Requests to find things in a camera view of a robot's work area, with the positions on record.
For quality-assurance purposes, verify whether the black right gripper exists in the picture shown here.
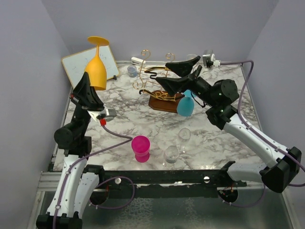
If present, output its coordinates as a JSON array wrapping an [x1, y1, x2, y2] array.
[[156, 57, 217, 107]]

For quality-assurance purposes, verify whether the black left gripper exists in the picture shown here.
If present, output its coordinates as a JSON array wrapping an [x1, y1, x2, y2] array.
[[69, 71, 105, 137]]

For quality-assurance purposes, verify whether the clear wine glass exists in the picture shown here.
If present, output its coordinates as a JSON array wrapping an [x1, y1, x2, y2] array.
[[186, 54, 197, 60]]

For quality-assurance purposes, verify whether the yellow plastic wine glass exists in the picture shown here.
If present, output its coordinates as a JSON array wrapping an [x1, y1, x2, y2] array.
[[84, 36, 110, 91]]

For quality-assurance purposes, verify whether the blue plastic wine glass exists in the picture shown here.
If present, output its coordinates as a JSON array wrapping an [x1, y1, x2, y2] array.
[[177, 90, 194, 117]]

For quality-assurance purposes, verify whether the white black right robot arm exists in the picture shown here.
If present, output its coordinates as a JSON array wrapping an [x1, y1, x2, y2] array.
[[154, 56, 302, 193]]

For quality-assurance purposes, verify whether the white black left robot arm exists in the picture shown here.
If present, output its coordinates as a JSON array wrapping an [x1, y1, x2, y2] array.
[[36, 72, 105, 229]]

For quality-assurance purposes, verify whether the pink plastic wine glass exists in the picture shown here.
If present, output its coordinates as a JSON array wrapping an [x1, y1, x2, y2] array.
[[131, 135, 151, 163]]

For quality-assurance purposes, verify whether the small whiteboard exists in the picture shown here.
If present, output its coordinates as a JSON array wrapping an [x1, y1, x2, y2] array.
[[61, 46, 120, 88]]

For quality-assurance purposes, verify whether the white whiteboard eraser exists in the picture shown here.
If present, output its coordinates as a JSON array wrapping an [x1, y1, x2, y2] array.
[[131, 57, 146, 66]]

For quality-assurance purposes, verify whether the small clear blue cup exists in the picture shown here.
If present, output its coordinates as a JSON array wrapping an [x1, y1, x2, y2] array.
[[127, 65, 138, 78]]

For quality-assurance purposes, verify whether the clear glass near front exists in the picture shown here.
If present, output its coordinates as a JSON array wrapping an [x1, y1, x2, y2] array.
[[163, 145, 186, 169]]

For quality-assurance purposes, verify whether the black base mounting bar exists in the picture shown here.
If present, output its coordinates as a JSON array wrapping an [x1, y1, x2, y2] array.
[[97, 169, 246, 199]]

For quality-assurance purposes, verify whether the gold wire wine glass rack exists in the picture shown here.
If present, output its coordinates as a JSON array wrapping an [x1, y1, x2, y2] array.
[[132, 50, 185, 113]]

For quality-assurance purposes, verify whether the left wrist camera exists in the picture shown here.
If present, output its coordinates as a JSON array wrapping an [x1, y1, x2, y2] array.
[[96, 108, 117, 122]]

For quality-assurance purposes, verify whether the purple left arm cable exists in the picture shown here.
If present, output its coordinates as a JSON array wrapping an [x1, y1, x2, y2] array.
[[52, 119, 135, 229]]

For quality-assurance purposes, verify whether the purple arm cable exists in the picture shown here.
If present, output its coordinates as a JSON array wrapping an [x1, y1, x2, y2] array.
[[52, 119, 135, 229], [220, 59, 305, 208]]

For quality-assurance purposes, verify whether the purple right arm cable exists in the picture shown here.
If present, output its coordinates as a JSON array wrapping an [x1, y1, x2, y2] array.
[[220, 59, 305, 208]]

